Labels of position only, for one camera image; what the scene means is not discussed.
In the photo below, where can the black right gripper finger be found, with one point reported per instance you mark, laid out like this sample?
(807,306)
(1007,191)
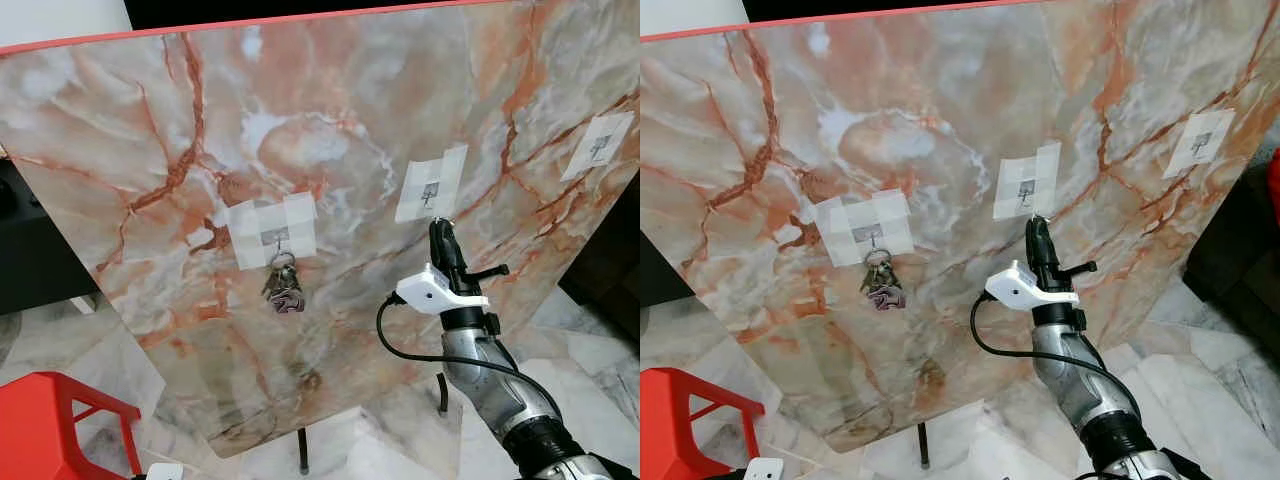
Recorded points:
(1078,268)
(447,248)
(488,271)
(1042,244)

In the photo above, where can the metal key bunch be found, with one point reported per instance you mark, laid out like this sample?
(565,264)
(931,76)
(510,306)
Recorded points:
(285,290)
(884,286)

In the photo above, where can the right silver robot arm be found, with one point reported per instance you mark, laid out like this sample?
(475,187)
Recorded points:
(1080,380)
(490,385)

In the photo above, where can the clear adhesive metal hook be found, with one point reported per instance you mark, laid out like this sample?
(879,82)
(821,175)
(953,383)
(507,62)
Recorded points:
(865,228)
(432,185)
(272,232)
(1200,143)
(1028,183)
(600,147)

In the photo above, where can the black board stand leg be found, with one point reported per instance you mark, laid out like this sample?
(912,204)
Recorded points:
(443,395)
(923,447)
(303,450)

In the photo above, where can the orange marble pattern board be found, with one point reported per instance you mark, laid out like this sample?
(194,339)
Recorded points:
(950,100)
(350,100)

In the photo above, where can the red plastic stool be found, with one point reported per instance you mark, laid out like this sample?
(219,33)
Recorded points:
(680,415)
(45,420)

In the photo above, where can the black flat screen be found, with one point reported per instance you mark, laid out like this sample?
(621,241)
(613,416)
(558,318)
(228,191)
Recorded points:
(320,10)
(900,8)

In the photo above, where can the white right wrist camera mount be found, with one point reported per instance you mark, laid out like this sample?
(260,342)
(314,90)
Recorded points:
(430,290)
(1020,288)

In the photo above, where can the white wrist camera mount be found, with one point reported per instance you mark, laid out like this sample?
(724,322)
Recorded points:
(430,290)
(165,472)
(1020,288)
(764,469)

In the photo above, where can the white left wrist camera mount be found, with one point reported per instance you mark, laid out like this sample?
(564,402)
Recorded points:
(165,472)
(764,469)

